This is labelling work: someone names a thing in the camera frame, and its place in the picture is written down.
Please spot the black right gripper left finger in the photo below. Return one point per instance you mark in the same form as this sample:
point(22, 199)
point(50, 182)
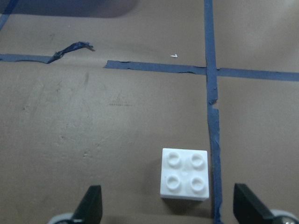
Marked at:
point(89, 210)

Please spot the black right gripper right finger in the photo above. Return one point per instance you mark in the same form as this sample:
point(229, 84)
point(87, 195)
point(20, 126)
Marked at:
point(248, 208)

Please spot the white toy building block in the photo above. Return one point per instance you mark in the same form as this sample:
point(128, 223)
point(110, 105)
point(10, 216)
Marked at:
point(184, 174)

